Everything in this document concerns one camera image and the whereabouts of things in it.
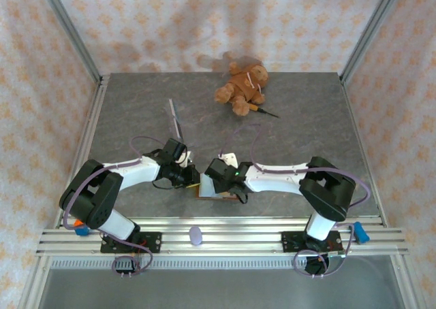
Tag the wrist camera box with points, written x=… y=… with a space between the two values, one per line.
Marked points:
x=186 y=159
x=231 y=159

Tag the brown leather card holder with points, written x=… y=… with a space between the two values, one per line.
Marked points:
x=207 y=186

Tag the black electronics box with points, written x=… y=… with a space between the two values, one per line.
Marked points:
x=316 y=264
x=126 y=266

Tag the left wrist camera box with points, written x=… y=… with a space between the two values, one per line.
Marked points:
x=186 y=159

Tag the lavender oval pebble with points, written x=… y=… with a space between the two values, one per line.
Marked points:
x=195 y=235

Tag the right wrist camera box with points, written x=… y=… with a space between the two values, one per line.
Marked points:
x=231 y=159

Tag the brown teddy bear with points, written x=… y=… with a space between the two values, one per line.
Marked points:
x=247 y=84

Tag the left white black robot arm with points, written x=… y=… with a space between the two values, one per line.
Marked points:
x=95 y=200

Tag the orange blue toy block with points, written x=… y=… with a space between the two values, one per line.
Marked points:
x=83 y=231

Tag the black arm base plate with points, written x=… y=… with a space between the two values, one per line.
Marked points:
x=155 y=242
x=289 y=242

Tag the aluminium side rail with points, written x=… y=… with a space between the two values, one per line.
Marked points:
x=97 y=101
x=348 y=101

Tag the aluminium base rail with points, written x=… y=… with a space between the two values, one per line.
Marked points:
x=238 y=244

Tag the aluminium frame post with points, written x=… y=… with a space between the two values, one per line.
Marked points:
x=371 y=30
x=71 y=30

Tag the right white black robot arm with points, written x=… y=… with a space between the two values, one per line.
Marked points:
x=327 y=190

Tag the metal vent grille strip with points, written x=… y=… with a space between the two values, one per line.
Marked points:
x=221 y=263

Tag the blue plastic clamp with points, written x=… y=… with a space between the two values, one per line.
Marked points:
x=361 y=234

